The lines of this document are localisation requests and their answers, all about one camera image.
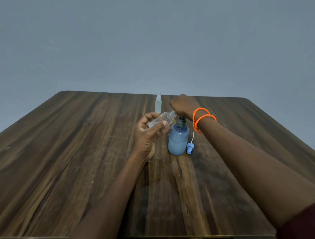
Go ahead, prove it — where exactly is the person's left hand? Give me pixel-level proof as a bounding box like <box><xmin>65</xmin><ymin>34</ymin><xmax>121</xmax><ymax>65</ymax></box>
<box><xmin>134</xmin><ymin>112</ymin><xmax>171</xmax><ymax>161</ymax></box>

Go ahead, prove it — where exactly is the person's right hand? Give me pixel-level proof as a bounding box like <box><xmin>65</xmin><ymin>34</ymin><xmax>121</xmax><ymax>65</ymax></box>
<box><xmin>169</xmin><ymin>94</ymin><xmax>199</xmax><ymax>121</ymax></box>

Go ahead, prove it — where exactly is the small clear plastic bottle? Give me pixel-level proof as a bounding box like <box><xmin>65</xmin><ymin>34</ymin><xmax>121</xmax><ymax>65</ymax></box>
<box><xmin>148</xmin><ymin>110</ymin><xmax>178</xmax><ymax>129</ymax></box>

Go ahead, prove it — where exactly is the blue pump bottle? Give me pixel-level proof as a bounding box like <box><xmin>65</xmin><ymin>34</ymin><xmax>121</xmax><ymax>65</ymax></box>
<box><xmin>168</xmin><ymin>117</ymin><xmax>190</xmax><ymax>156</ymax></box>

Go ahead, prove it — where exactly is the person's right forearm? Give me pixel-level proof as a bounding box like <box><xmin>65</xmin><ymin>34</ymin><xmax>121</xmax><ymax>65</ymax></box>
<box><xmin>196</xmin><ymin>116</ymin><xmax>315</xmax><ymax>229</ymax></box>

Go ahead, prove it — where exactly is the person's left forearm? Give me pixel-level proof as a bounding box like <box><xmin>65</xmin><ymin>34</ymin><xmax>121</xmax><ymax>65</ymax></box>
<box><xmin>70</xmin><ymin>151</ymin><xmax>154</xmax><ymax>239</ymax></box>

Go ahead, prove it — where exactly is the clear spray bottle with cap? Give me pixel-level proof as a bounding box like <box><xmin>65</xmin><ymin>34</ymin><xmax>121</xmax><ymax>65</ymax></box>
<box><xmin>155</xmin><ymin>92</ymin><xmax>162</xmax><ymax>114</ymax></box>

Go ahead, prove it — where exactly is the blue spray cap with tube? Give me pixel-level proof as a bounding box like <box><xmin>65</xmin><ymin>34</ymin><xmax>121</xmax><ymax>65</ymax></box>
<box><xmin>187</xmin><ymin>132</ymin><xmax>195</xmax><ymax>155</ymax></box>

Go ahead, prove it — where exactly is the maroon sleeve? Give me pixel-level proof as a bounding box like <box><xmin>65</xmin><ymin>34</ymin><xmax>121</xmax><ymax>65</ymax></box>
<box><xmin>276</xmin><ymin>203</ymin><xmax>315</xmax><ymax>239</ymax></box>

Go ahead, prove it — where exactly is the orange beaded bracelet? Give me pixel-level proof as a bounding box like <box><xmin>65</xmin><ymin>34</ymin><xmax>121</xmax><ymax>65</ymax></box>
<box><xmin>192</xmin><ymin>107</ymin><xmax>211</xmax><ymax>129</ymax></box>
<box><xmin>194</xmin><ymin>114</ymin><xmax>217</xmax><ymax>135</ymax></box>

